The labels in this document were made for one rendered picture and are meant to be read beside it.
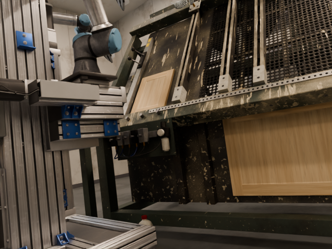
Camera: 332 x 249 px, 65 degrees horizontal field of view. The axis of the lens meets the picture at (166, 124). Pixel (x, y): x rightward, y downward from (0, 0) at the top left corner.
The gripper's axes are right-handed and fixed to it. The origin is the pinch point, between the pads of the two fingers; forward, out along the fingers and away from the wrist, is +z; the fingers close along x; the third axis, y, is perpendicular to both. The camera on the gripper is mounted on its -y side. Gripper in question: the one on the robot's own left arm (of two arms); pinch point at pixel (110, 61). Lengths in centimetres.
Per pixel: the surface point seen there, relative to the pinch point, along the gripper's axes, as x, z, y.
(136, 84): -5.5, 25.2, 8.6
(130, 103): -7.9, 35.1, -9.4
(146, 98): -22.2, 36.2, -4.0
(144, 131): -41, 49, -38
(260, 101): -110, 54, -14
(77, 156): 351, 136, 97
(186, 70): -56, 29, 11
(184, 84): -57, 36, 1
